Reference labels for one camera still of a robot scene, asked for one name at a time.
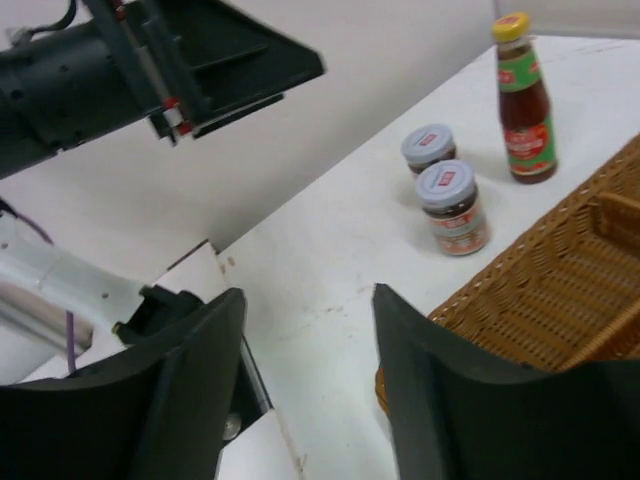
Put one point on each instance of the sauce jar grey lid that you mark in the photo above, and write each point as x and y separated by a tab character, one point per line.
449	196
428	145

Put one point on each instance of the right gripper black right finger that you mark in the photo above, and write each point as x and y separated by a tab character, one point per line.
459	412

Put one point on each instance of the brown wicker tray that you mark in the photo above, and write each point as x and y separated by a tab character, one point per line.
566	292

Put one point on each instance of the red sauce bottle yellow cap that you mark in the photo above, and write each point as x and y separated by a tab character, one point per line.
523	102

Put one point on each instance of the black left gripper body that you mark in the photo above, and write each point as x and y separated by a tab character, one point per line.
61	92

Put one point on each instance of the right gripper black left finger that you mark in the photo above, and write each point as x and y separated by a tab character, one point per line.
156	410

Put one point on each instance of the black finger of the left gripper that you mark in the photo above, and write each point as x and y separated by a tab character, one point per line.
222	65

